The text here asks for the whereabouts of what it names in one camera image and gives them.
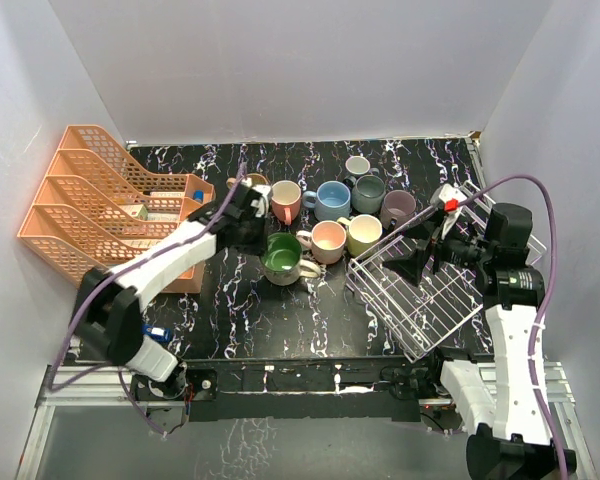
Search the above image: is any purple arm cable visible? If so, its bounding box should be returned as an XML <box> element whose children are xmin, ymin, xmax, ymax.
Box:
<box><xmin>47</xmin><ymin>162</ymin><xmax>251</xmax><ymax>441</ymax></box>
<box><xmin>444</xmin><ymin>173</ymin><xmax>569</xmax><ymax>480</ymax></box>

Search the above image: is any salmon pink speckled mug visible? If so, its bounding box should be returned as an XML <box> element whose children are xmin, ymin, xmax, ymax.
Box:
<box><xmin>295</xmin><ymin>220</ymin><xmax>347</xmax><ymax>265</ymax></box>

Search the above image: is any cream floral mug green inside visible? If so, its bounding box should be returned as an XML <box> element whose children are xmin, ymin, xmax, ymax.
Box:
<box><xmin>260</xmin><ymin>232</ymin><xmax>321</xmax><ymax>286</ymax></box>

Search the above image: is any grey green mug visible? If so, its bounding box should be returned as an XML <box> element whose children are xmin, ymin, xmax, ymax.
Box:
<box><xmin>351</xmin><ymin>175</ymin><xmax>386</xmax><ymax>215</ymax></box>

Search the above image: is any aluminium frame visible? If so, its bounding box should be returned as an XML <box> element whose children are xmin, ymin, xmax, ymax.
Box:
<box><xmin>14</xmin><ymin>359</ymin><xmax>600</xmax><ymax>480</ymax></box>

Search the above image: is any white wire dish rack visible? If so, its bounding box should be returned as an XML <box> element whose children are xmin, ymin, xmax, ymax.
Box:
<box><xmin>345</xmin><ymin>180</ymin><xmax>547</xmax><ymax>362</ymax></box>

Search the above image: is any light blue mug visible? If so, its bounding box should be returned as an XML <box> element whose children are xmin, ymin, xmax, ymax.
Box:
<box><xmin>301</xmin><ymin>181</ymin><xmax>351</xmax><ymax>221</ymax></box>

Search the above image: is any small white grey mug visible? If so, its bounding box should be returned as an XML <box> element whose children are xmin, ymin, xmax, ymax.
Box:
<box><xmin>345</xmin><ymin>156</ymin><xmax>380</xmax><ymax>178</ymax></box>

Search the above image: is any orange plastic file organizer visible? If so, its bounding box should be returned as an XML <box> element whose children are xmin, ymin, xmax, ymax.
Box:
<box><xmin>18</xmin><ymin>125</ymin><xmax>215</xmax><ymax>284</ymax></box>

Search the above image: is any blue cap bottle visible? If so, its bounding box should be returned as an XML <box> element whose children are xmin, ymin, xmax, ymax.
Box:
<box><xmin>192</xmin><ymin>190</ymin><xmax>205</xmax><ymax>203</ymax></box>

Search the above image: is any mauve purple mug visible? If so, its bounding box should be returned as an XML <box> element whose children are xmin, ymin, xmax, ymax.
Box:
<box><xmin>380</xmin><ymin>190</ymin><xmax>416</xmax><ymax>231</ymax></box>

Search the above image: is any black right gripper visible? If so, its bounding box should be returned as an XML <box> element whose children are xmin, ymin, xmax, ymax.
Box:
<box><xmin>382</xmin><ymin>210</ymin><xmax>494</xmax><ymax>285</ymax></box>

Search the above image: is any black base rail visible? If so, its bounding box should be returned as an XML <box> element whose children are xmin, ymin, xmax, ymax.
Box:
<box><xmin>131</xmin><ymin>356</ymin><xmax>461</xmax><ymax>430</ymax></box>

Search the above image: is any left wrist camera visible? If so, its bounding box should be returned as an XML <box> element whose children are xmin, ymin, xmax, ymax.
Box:
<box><xmin>247</xmin><ymin>185</ymin><xmax>272</xmax><ymax>218</ymax></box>

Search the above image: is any brown ceramic mug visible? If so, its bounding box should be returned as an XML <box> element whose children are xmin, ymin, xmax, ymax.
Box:
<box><xmin>226</xmin><ymin>173</ymin><xmax>271</xmax><ymax>194</ymax></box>

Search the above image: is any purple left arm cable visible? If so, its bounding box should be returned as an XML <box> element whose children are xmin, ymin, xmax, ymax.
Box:
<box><xmin>47</xmin><ymin>162</ymin><xmax>251</xmax><ymax>441</ymax></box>

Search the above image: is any green white box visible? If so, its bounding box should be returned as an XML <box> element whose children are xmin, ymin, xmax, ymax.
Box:
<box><xmin>119</xmin><ymin>204</ymin><xmax>149</xmax><ymax>221</ymax></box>

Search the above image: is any yellow green mug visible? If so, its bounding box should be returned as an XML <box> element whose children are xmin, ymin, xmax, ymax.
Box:
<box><xmin>337</xmin><ymin>214</ymin><xmax>383</xmax><ymax>257</ymax></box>

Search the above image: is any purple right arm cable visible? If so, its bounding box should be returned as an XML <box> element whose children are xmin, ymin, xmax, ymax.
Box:
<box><xmin>444</xmin><ymin>173</ymin><xmax>569</xmax><ymax>480</ymax></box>

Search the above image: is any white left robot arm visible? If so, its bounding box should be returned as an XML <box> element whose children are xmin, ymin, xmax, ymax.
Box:
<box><xmin>70</xmin><ymin>180</ymin><xmax>272</xmax><ymax>399</ymax></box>

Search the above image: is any pink mug cream inside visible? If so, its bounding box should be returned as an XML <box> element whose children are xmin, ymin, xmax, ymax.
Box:
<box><xmin>271</xmin><ymin>180</ymin><xmax>302</xmax><ymax>226</ymax></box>

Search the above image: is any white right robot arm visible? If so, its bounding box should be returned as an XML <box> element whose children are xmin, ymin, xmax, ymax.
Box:
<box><xmin>383</xmin><ymin>199</ymin><xmax>577</xmax><ymax>479</ymax></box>

